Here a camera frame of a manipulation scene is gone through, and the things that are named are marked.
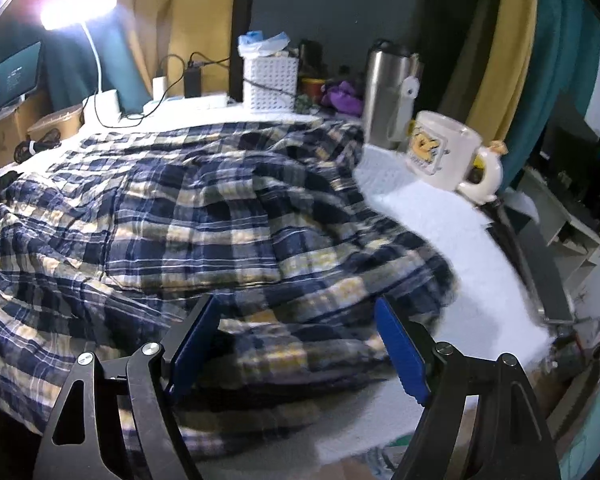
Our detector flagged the blue plaid pants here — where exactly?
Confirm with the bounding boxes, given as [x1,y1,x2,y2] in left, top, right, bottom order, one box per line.
[0,119,457,460]

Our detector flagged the white quilted table cover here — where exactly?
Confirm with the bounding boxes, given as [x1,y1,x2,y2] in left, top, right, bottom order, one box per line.
[20,106,548,471]

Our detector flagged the white bear mug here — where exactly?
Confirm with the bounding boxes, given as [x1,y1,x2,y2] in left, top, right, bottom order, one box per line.
[405,110,508,206]

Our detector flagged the brown round container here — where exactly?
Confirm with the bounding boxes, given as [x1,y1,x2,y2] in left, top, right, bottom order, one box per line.
[26,105,84,142]

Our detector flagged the white power strip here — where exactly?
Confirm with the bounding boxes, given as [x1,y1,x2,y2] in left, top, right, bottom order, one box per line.
[141,92,229,116]

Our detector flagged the cardboard box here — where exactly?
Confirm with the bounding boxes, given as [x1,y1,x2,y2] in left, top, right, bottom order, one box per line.
[0,91,51,168]

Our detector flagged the purple cloth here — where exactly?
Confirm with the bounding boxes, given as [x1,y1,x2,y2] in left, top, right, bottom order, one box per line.
[321,80,364,117]

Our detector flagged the white charger plug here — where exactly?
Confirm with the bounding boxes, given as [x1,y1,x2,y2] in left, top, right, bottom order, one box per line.
[152,76,169,103]

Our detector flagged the stainless steel tumbler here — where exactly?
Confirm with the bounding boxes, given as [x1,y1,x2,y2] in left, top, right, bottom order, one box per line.
[363,39,422,150]

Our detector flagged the black power adapter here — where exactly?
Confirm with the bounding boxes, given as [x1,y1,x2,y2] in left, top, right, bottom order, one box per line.
[184,62,202,99]

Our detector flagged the small red yellow jar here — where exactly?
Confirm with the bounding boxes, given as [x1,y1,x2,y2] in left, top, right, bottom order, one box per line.
[301,77,326,104]

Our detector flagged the white perforated plastic basket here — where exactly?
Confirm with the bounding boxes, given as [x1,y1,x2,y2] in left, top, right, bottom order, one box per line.
[243,55,299,112]

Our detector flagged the clear blue plastic bag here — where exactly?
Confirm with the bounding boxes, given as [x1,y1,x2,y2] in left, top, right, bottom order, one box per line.
[238,30,290,58]

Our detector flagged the teal curtain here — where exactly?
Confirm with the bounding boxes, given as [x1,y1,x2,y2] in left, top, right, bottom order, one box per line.
[501,0,600,188]

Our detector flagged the yellow curtain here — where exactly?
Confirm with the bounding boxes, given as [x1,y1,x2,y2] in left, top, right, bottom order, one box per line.
[117,0,235,91]

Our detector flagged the white desk lamp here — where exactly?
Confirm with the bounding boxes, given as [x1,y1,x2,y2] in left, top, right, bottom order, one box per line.
[39,0,117,115]

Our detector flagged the black vertical pole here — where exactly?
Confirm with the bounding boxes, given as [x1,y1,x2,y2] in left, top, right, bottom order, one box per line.
[228,0,253,102]

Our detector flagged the bundled black cable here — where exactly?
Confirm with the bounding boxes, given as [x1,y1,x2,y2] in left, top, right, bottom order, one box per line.
[13,128,62,165]

